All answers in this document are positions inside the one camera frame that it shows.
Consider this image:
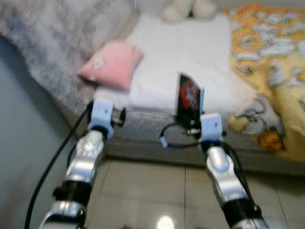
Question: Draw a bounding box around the grey quilted mattress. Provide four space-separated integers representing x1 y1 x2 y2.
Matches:
93 107 305 175

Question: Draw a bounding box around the grey patterned blanket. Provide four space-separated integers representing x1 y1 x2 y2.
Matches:
0 0 139 115

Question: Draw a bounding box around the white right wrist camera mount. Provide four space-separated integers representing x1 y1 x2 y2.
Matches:
199 113 224 145

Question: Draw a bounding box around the pink pillow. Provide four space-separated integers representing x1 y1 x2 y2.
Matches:
77 41 144 91

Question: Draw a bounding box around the beige plush toy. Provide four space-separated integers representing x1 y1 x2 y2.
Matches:
160 0 217 22

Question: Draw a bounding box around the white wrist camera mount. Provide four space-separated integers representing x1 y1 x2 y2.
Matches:
88 99 115 139
199 113 224 145

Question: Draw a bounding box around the black red packet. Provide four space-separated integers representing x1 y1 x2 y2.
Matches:
175 73 205 125

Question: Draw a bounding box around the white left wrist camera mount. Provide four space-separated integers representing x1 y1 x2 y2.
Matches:
88 99 115 139

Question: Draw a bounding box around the yellow orange cartoon blanket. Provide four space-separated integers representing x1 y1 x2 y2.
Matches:
228 5 305 163

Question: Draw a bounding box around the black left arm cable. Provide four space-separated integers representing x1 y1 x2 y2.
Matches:
24 103 93 229

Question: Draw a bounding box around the white bed sheet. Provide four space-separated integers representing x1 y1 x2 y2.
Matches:
93 13 260 115

